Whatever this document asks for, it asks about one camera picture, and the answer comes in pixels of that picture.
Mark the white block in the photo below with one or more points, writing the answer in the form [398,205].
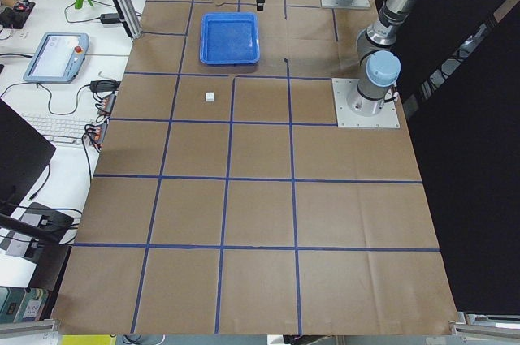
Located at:
[210,97]

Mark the blue plastic tray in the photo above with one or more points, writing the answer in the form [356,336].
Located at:
[229,38]

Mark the black power adapter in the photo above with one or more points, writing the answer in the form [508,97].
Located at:
[109,18]

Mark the near blue teach pendant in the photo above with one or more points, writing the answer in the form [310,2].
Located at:
[58,58]

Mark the brown paper table cover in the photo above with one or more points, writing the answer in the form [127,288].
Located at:
[254,213]

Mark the white keyboard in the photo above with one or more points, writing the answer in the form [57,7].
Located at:
[58,130]

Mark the black monitor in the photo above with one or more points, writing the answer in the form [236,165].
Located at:
[25,153]

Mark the black monitor stand base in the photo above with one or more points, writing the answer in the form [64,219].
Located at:
[39,222]

